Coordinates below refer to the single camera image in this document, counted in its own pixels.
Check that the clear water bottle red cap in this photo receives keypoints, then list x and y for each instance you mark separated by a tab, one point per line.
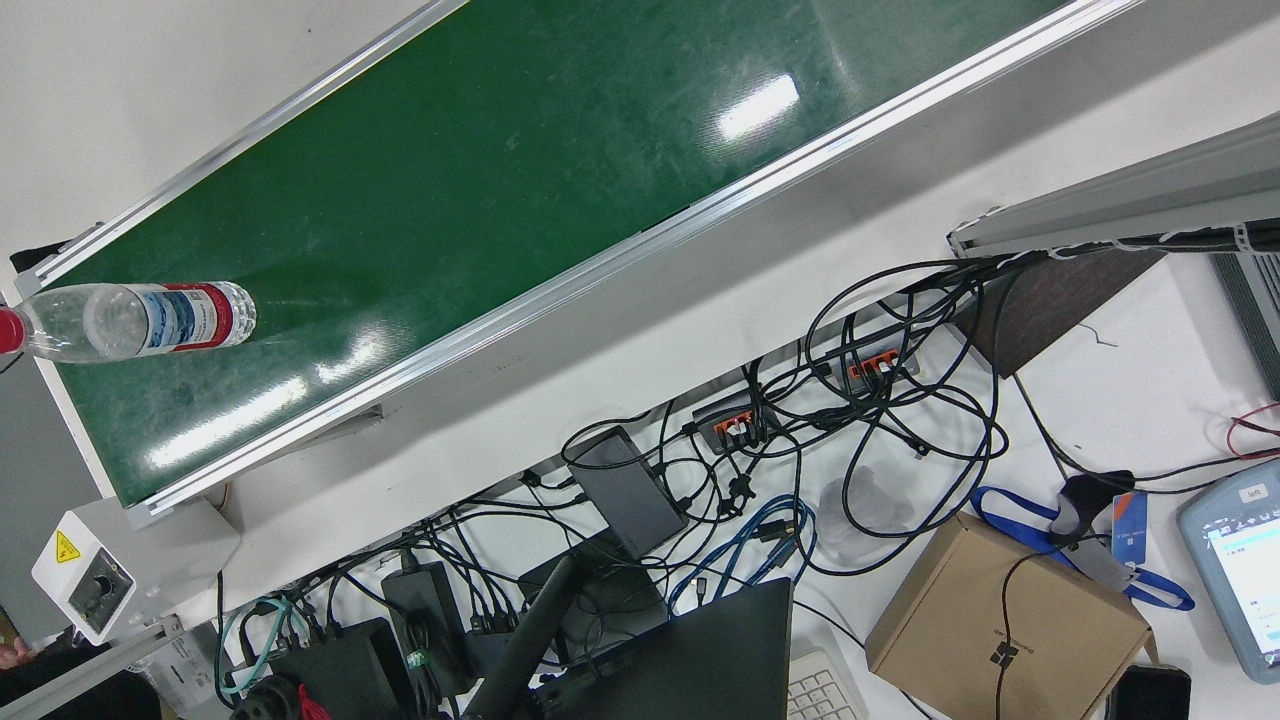
120	320

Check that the black power strip orange switches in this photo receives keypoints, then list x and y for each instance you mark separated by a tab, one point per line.
715	412

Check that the dark grey hub box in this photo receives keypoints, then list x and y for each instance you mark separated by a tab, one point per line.
630	490

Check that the grey power strip orange switches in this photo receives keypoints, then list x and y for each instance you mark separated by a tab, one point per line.
880	365

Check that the black flat device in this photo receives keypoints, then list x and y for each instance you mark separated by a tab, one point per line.
615	600

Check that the clear plastic bag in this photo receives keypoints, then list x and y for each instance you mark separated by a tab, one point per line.
880	510

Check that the black pole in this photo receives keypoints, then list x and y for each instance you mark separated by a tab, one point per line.
530	630

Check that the black power adapter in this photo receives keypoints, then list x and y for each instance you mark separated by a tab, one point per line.
425	600

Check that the white keyboard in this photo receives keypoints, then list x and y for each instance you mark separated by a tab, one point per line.
820	695

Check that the brown cardboard box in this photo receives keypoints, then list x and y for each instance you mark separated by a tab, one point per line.
950	620

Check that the dark brown panel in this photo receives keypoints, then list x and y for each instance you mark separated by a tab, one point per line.
1050	300

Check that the black box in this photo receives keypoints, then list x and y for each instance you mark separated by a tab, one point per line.
340	670

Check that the grey tag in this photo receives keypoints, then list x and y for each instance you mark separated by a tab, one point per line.
1100	565

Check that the black round knob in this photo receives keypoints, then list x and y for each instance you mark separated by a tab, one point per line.
262	702

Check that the blue orange badge card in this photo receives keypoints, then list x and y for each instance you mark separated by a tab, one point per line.
1130	530

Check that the white control box with knob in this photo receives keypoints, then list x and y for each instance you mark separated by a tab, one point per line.
150	560

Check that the grey aluminium profile beam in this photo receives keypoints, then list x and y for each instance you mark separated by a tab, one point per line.
1150	200

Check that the white labelled box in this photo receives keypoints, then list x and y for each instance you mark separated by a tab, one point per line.
185	670

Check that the black phone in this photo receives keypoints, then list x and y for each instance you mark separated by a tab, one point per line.
1150	695

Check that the grey teach pendant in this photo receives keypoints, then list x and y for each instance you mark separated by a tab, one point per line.
1230	520

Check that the grey vented device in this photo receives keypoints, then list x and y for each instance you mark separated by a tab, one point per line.
1260	310

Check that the aluminium bar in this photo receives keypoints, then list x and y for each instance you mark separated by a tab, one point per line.
90	670

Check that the green conveyor belt aluminium frame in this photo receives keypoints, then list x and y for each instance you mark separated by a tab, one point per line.
500	200

